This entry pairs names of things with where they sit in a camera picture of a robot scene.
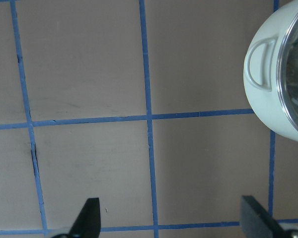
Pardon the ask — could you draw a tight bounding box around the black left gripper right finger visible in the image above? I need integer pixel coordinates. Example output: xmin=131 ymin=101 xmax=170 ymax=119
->
xmin=240 ymin=195 xmax=298 ymax=238

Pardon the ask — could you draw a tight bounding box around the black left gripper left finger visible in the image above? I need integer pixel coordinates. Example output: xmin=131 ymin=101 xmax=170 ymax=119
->
xmin=49 ymin=198 xmax=100 ymax=238

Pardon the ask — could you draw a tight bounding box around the glass pot lid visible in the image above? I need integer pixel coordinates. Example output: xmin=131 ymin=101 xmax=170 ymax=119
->
xmin=275 ymin=4 xmax=298 ymax=139

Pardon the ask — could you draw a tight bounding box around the pale green cooking pot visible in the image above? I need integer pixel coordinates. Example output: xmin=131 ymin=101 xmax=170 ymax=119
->
xmin=243 ymin=0 xmax=298 ymax=142

